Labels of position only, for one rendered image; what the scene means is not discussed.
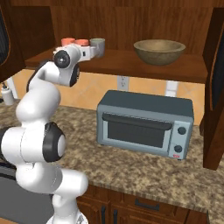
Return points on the salmon cup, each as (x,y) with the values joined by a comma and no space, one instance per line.
(68,41)
(82,42)

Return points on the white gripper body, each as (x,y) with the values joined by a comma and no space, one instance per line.
(94,52)

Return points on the wooden bowl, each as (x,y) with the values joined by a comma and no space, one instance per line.
(159,54)

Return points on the black toaster oven knob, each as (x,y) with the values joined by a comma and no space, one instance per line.
(178,149)
(182,130)

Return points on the wooden wall cabinet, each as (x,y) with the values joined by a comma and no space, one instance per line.
(131,26)

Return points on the white soap dispenser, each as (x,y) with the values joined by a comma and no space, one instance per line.
(7,96)

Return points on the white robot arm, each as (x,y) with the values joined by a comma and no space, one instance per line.
(35,145)

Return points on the grey toaster oven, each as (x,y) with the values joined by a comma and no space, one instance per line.
(145,110)

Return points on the wooden cabinet door glass panel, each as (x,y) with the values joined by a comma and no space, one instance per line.
(214,102)
(8,43)

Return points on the grey sink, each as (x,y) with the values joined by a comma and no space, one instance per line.
(20,201)

